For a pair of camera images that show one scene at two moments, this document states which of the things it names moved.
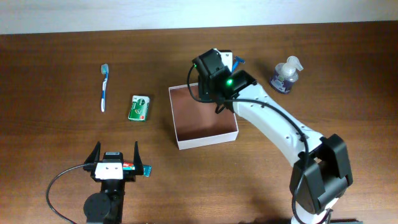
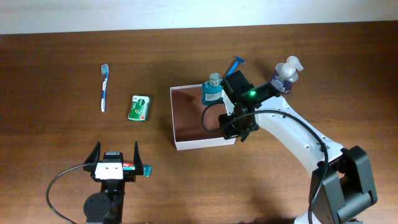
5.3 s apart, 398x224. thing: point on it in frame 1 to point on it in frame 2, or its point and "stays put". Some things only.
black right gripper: x=207 y=86 to x=229 y=130
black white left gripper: x=130 y=175 stays put
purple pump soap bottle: x=285 y=74 stays put
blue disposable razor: x=236 y=60 stays put
